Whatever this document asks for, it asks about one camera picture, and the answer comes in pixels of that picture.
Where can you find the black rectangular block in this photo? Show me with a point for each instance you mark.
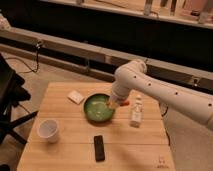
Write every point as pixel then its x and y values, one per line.
pixel 99 148

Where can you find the green ceramic bowl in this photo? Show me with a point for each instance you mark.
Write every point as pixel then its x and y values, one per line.
pixel 96 109

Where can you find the wooden table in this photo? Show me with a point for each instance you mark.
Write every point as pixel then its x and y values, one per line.
pixel 62 139

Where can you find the white paper cup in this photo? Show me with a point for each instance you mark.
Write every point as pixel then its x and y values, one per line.
pixel 48 130

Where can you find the white squeeze bottle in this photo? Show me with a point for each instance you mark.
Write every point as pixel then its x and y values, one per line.
pixel 136 112

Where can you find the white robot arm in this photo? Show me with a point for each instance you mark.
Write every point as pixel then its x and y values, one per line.
pixel 196 105

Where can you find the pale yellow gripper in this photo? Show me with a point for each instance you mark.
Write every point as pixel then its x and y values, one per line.
pixel 112 104

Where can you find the black office chair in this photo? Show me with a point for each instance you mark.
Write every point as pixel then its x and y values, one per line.
pixel 11 93

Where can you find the white square sponge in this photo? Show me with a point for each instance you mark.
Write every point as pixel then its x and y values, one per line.
pixel 75 96

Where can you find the red-orange pepper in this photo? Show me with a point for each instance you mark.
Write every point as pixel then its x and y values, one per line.
pixel 124 103

